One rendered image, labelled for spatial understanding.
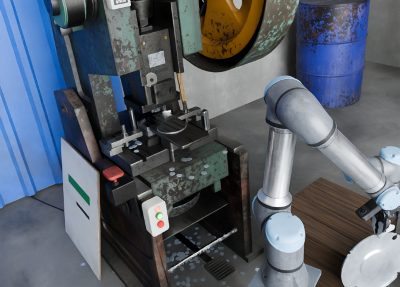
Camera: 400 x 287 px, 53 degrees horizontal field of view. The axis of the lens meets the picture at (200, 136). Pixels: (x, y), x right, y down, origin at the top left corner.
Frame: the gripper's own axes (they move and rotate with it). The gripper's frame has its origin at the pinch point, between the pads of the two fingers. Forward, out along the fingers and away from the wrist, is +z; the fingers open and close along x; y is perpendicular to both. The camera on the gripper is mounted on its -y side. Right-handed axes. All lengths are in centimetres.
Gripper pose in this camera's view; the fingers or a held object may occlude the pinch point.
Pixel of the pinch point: (377, 234)
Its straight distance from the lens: 165.0
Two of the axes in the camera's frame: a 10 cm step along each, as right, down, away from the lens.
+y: 9.6, -2.1, 1.8
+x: -2.5, -4.2, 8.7
